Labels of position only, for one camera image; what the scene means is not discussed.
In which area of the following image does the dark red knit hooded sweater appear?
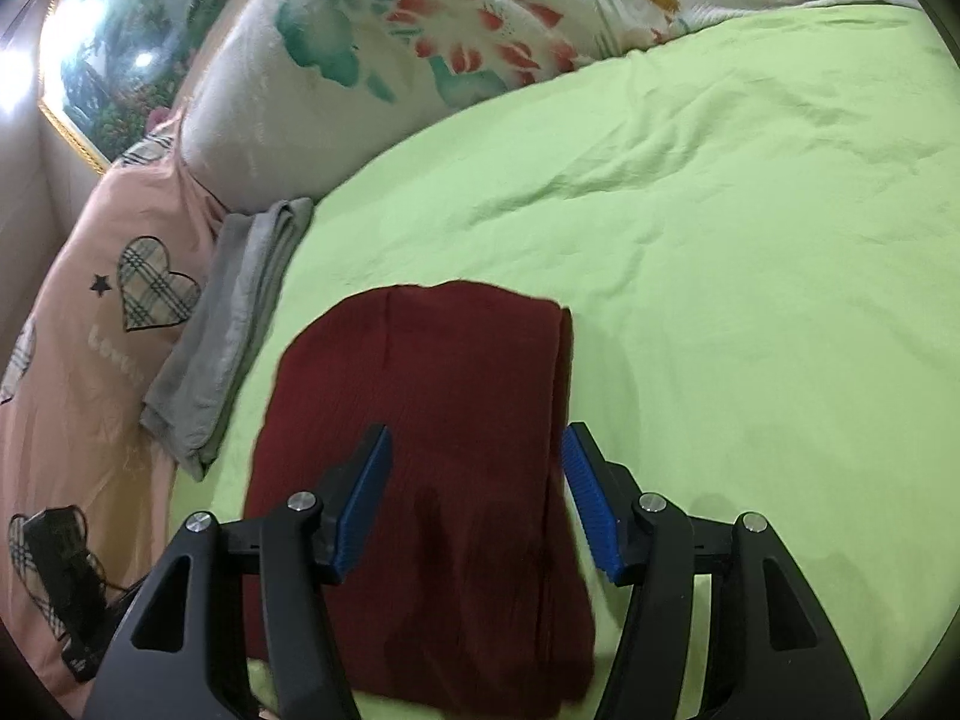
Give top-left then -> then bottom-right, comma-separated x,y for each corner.
244,281 -> 596,718

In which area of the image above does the pink heart pattern pillow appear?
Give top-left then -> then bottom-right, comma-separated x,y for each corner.
2,117 -> 224,717

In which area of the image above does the folded grey cloth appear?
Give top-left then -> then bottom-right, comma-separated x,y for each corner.
140,197 -> 316,481

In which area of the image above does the light green bed sheet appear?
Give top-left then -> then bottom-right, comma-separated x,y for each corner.
169,5 -> 958,717

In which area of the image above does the gold framed landscape painting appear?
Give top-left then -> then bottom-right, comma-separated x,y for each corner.
37,0 -> 247,174

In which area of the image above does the white floral quilt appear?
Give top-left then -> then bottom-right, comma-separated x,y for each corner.
181,0 -> 913,213

